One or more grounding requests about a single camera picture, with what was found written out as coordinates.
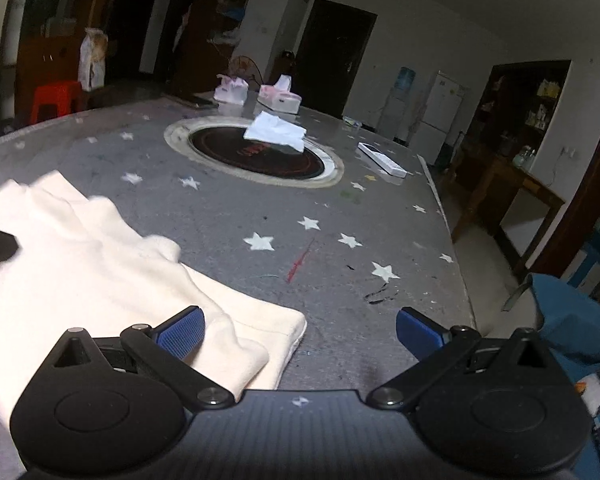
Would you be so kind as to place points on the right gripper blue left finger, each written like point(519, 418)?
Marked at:
point(182, 334)

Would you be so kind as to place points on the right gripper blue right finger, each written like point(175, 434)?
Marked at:
point(419, 334)

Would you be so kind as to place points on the cream sweatshirt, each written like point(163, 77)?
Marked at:
point(80, 265)

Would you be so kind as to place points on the red plastic stool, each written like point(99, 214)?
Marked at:
point(65, 96)

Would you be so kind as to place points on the white paper bag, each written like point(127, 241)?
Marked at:
point(92, 66)

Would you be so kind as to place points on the blue sofa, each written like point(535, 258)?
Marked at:
point(569, 324)

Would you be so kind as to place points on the dark wooden side table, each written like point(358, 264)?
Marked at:
point(503, 194)

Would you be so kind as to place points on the white remote control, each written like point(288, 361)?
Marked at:
point(382, 160)

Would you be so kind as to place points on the round induction cooktop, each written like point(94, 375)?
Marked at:
point(218, 143)

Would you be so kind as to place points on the water dispenser with blue bottle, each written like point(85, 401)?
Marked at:
point(396, 104)

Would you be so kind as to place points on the white tissue paper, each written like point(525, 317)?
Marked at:
point(272, 129)

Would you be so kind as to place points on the small clear plastic box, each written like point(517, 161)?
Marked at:
point(354, 123)

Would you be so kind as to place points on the black smartphone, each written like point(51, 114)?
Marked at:
point(195, 102)

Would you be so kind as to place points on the white refrigerator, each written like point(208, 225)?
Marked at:
point(436, 117)

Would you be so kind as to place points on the small pink tissue pack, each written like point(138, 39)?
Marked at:
point(231, 90)

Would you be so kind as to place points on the pink tissue box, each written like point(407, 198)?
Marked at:
point(279, 97)

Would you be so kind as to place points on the electric fan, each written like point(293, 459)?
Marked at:
point(243, 67)

